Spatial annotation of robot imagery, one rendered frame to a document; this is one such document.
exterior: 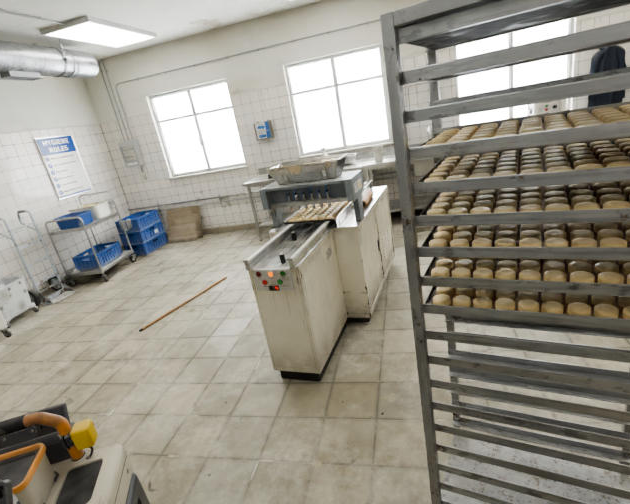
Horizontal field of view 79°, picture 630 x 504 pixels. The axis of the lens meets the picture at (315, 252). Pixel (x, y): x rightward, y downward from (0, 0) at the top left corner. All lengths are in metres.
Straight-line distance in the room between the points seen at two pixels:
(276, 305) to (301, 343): 0.29
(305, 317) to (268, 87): 4.39
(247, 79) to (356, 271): 4.09
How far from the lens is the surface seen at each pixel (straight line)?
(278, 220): 3.11
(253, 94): 6.26
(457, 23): 1.01
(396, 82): 1.01
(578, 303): 1.22
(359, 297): 3.00
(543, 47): 1.00
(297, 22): 6.13
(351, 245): 2.83
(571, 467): 2.04
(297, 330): 2.44
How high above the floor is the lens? 1.64
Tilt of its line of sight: 20 degrees down
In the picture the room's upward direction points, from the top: 11 degrees counter-clockwise
